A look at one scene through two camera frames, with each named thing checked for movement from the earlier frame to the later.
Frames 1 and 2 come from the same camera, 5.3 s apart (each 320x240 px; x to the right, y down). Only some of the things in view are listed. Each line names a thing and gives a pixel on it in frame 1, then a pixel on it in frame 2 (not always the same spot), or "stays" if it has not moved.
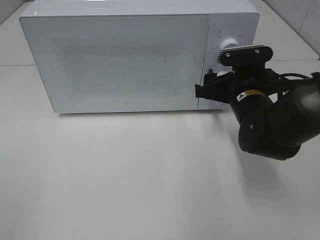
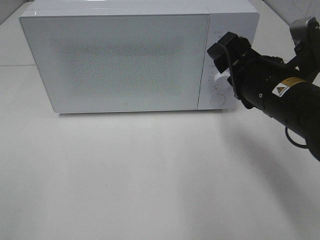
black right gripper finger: x=216 y=92 → x=230 y=80
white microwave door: x=121 y=62 stays
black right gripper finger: x=210 y=78 → x=219 y=52
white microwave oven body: x=112 y=56 stays
